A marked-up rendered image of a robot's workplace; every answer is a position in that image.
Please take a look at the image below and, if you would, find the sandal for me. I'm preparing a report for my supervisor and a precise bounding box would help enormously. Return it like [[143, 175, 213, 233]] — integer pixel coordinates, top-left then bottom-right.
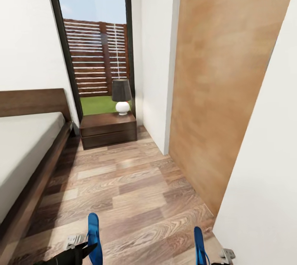
[[194, 226, 209, 265], [87, 213, 103, 265]]

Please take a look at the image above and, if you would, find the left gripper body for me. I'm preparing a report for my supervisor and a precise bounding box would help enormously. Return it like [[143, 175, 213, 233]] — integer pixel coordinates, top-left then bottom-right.
[[53, 246, 83, 265]]

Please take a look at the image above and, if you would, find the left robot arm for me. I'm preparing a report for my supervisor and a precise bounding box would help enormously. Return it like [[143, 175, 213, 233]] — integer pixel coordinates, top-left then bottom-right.
[[33, 235, 98, 265]]

